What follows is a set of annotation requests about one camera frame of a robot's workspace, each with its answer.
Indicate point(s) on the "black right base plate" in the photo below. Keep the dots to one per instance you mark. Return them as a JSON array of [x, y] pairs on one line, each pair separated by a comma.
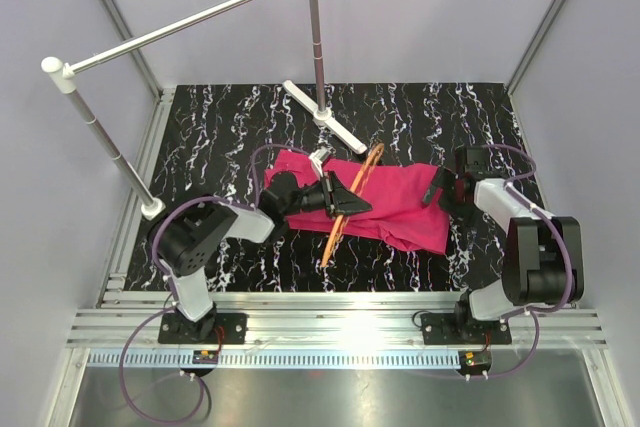
[[447, 329]]

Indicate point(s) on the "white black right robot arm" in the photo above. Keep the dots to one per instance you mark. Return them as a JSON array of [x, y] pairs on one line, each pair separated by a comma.
[[542, 266]]

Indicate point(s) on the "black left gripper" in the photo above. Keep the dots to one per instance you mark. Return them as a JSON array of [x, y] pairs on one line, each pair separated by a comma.
[[342, 200]]

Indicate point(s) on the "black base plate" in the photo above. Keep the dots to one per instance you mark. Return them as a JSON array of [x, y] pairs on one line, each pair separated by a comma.
[[447, 329], [229, 328]]

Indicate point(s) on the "right controller board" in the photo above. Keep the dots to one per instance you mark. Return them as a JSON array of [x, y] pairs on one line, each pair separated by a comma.
[[476, 358]]

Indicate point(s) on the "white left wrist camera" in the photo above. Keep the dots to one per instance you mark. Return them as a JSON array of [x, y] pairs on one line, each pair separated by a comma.
[[318, 160]]

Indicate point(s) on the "pink trousers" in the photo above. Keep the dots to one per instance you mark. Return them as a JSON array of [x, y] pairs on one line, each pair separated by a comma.
[[398, 217]]

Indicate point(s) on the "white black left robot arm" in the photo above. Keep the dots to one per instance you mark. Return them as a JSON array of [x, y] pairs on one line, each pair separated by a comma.
[[186, 240]]

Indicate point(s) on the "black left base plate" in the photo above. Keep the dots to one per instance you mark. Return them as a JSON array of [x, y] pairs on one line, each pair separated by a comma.
[[229, 328]]

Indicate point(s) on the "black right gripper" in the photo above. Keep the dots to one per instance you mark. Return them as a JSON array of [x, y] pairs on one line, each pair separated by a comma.
[[442, 178]]

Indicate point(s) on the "left controller board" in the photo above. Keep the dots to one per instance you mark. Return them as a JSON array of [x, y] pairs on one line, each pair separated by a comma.
[[206, 357]]

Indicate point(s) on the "silver white clothes rack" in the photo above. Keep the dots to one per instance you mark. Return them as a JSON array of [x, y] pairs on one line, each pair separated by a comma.
[[63, 75]]

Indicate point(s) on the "controller board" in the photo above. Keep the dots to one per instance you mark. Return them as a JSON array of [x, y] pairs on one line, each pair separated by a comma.
[[476, 358], [206, 357]]

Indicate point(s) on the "slotted white cable duct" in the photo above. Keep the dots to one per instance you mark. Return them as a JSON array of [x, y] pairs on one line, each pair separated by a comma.
[[278, 359]]

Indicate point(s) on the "aluminium frame rail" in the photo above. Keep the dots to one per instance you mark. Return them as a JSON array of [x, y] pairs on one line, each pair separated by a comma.
[[338, 321]]

